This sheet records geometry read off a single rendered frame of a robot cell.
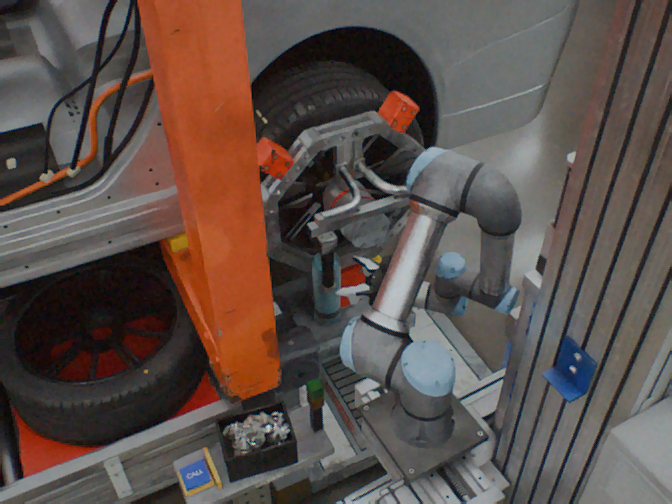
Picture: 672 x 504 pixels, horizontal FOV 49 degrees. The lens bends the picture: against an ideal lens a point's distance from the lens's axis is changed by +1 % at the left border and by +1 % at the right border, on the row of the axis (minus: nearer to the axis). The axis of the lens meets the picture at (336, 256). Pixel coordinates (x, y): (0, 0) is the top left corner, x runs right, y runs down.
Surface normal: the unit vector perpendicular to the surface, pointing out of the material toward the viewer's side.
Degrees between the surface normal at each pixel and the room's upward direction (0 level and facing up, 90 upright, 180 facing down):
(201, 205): 90
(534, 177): 0
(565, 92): 0
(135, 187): 90
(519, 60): 90
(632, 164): 90
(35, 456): 0
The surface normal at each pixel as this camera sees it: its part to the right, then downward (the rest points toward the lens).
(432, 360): 0.10, -0.67
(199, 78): 0.44, 0.62
